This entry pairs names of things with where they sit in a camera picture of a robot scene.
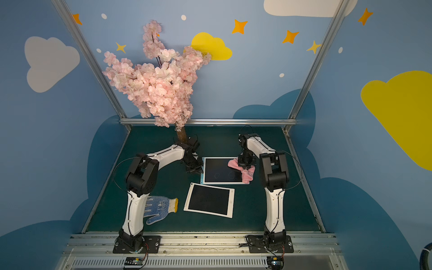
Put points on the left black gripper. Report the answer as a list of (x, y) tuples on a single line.
[(193, 162)]

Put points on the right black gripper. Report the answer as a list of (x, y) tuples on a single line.
[(244, 162)]

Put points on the pink cloth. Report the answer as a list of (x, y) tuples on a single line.
[(247, 175)]

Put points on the white drawing tablet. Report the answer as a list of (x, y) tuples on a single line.
[(215, 171), (212, 200)]

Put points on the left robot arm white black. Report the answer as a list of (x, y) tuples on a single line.
[(140, 181)]

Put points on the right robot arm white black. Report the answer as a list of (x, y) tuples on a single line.
[(274, 176)]

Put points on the blue dotted work glove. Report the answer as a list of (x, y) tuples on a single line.
[(158, 207)]

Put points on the pink cherry blossom tree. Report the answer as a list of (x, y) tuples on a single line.
[(163, 90)]

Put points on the right green circuit board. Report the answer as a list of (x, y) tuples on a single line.
[(275, 263)]

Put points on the green circuit board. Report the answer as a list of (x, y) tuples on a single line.
[(133, 262), (275, 263)]

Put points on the left green circuit board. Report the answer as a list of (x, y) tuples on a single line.
[(133, 262)]

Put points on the aluminium frame rails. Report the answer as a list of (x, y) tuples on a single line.
[(261, 50)]

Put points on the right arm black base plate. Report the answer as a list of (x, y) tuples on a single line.
[(256, 243)]

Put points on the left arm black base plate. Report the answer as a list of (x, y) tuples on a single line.
[(150, 243)]

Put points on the aluminium front mounting rail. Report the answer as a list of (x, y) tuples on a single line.
[(203, 251)]

